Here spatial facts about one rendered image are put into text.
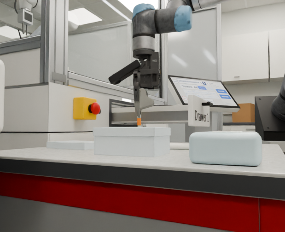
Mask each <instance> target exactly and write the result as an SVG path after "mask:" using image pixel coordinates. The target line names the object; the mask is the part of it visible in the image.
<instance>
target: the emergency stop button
mask: <svg viewBox="0 0 285 232"><path fill-rule="evenodd" d="M91 112H92V113H93V114H94V115H97V114H99V112H100V105H99V104H98V103H97V102H94V103H92V105H91Z"/></svg>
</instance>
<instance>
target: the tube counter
mask: <svg viewBox="0 0 285 232"><path fill-rule="evenodd" d="M193 87H194V88H195V89H199V90H210V91H214V89H213V87H206V86H195V85H193Z"/></svg>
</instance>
